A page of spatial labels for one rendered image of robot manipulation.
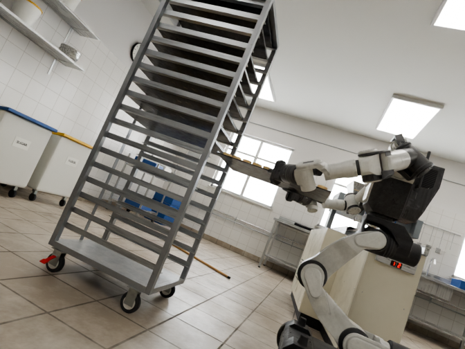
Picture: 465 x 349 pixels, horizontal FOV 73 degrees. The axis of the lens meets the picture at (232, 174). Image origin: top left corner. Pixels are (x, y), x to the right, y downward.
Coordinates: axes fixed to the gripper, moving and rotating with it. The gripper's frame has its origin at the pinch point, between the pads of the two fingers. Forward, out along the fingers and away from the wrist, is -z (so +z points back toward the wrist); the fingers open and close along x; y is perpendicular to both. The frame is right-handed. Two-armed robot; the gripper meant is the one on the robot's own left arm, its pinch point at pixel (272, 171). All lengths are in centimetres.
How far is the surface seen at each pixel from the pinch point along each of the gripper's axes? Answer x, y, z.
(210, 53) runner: 51, 41, -40
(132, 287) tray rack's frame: -77, 33, -28
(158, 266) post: -63, 27, -22
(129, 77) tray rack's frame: 23, 70, -65
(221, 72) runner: 42, 33, -32
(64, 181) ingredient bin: -60, 62, -269
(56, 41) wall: 81, 129, -297
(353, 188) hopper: 38, -139, -66
